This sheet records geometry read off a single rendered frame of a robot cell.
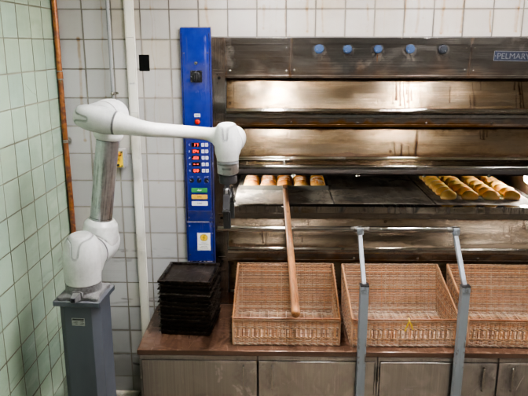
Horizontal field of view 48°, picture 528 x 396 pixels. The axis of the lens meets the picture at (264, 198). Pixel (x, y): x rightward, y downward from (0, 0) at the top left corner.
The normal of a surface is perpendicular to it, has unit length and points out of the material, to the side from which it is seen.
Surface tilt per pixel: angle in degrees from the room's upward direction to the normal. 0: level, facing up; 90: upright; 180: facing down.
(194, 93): 90
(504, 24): 90
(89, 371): 90
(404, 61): 90
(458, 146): 70
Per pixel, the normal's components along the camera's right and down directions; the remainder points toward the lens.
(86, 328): -0.08, 0.25
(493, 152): -0.02, -0.10
